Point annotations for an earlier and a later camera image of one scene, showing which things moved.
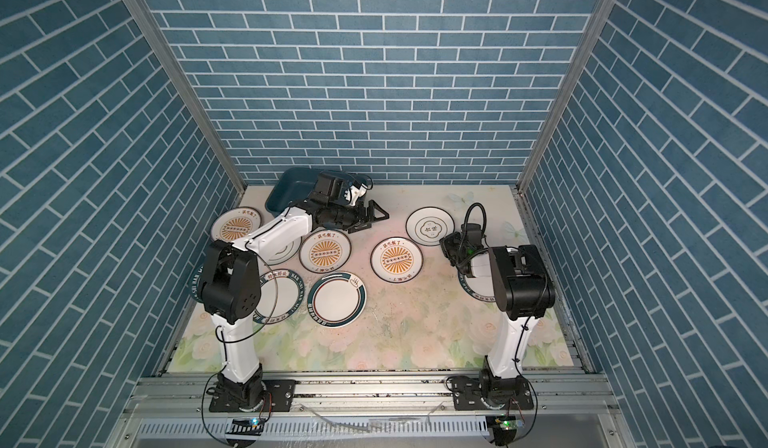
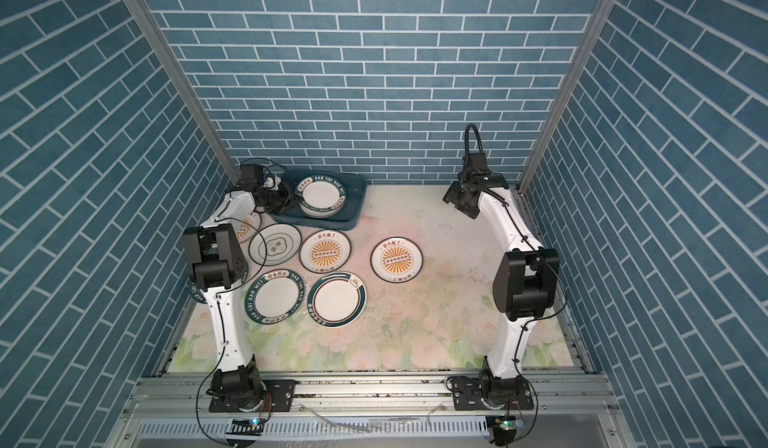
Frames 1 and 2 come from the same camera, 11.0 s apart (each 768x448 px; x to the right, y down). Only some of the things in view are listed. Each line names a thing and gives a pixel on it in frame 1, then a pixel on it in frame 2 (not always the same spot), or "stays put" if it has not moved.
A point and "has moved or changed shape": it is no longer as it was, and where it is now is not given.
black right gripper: x=448 y=243 → x=452 y=194
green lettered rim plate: x=480 y=286 has moved or changed shape
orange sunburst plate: x=397 y=259 stays put
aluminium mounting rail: x=373 y=410 stays put
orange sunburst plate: x=325 y=251 stays put
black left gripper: x=358 y=217 → x=286 y=200
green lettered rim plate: x=195 y=284 stays put
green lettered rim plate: x=281 y=296 stays put
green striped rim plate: x=337 y=299 stays put
